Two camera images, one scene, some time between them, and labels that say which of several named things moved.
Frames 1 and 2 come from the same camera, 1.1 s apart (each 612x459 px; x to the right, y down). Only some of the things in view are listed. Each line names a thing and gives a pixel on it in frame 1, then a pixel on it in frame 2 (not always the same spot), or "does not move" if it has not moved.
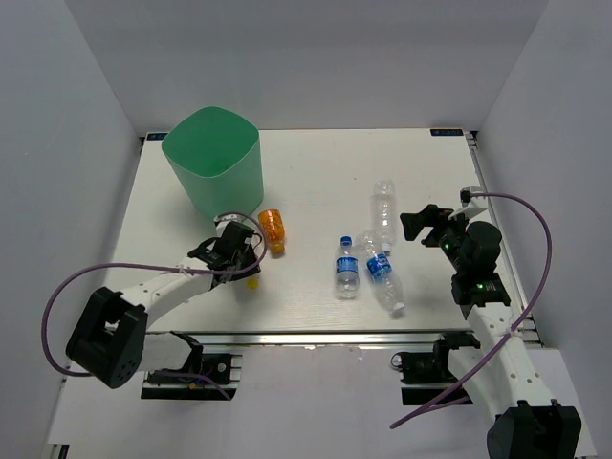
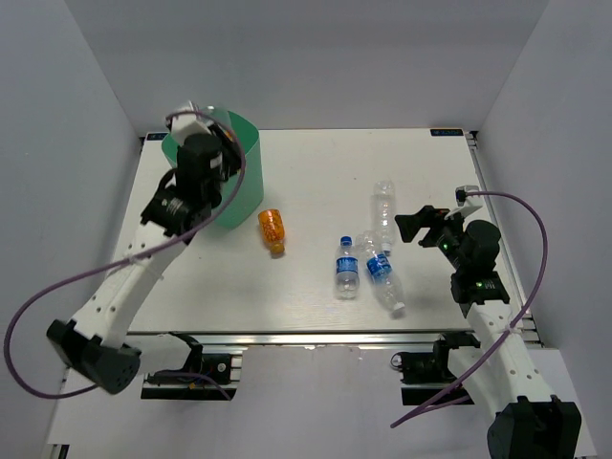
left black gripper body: [245, 260] to [230, 160]
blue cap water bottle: [346, 281] does not move
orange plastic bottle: [273, 228] does not move
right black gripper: [429, 215] does not move
